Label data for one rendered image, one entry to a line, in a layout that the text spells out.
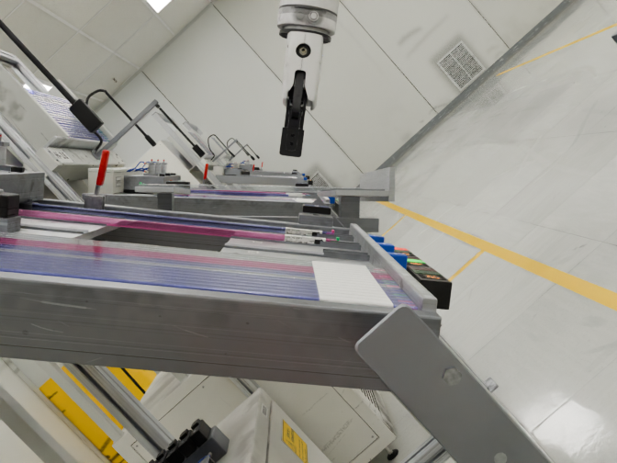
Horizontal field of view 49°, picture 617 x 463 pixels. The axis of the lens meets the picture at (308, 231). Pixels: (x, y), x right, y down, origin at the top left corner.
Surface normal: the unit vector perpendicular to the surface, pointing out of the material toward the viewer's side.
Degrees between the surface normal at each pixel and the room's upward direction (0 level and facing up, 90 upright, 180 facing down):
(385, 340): 90
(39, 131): 90
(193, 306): 90
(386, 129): 90
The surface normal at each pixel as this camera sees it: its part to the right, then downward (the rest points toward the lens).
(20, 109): 0.03, 0.10
